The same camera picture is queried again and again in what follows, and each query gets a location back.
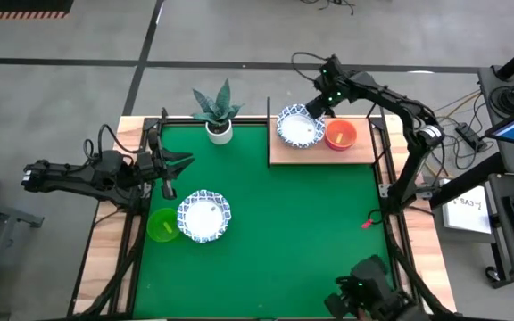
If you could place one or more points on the black power strip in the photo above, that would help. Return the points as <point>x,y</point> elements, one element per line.
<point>470,136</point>

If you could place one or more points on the blue patterned paper bowl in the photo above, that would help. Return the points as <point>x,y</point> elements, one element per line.
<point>203,219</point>
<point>298,128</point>

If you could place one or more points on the white paper sheet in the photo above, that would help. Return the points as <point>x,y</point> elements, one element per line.
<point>466,214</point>

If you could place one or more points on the wooden shelf board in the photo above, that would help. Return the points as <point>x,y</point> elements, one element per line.
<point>355,156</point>

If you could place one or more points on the black robotic device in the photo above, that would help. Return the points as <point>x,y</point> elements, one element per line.
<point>370,285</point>

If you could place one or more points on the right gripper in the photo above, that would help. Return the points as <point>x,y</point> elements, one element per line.
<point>326,104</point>

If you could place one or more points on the green table mat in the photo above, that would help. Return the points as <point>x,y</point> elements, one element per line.
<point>292,232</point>

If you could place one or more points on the black metal shelf frame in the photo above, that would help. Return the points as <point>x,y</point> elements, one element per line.
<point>268,134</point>

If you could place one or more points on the small red tag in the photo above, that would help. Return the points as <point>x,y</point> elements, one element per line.
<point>367,224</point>

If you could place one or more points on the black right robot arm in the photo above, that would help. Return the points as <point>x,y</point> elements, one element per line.
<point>391,100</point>

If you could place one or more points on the red plastic bowl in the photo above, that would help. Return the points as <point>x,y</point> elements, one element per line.
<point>340,136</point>

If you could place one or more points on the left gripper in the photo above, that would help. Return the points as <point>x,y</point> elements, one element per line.
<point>161,165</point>

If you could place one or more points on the green plastic bowl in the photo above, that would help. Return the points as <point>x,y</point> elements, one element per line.
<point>162,225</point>

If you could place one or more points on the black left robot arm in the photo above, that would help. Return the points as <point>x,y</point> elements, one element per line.
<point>69,178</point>

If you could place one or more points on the black mat with hazard stripe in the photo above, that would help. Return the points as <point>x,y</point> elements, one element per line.
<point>16,6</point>

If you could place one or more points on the white plant pot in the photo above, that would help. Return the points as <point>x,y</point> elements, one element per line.
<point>219,135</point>

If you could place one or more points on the green succulent plant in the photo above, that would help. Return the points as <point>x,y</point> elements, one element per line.
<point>219,109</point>

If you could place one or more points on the black rig frame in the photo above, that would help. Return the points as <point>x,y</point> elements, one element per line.
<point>248,120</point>

